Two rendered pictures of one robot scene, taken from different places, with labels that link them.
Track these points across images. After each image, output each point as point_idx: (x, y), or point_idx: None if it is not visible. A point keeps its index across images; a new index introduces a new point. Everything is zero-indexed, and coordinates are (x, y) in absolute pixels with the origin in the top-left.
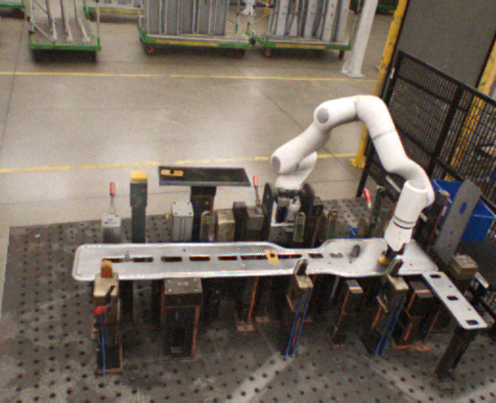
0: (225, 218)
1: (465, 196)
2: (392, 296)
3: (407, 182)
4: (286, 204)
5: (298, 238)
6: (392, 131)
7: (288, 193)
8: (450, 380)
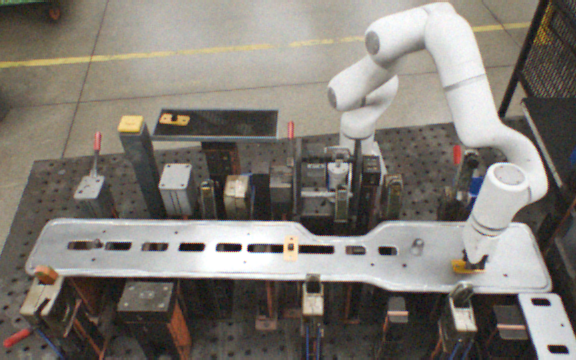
0: (234, 189)
1: None
2: (451, 336)
3: (492, 169)
4: (319, 174)
5: (341, 217)
6: (475, 81)
7: (321, 158)
8: None
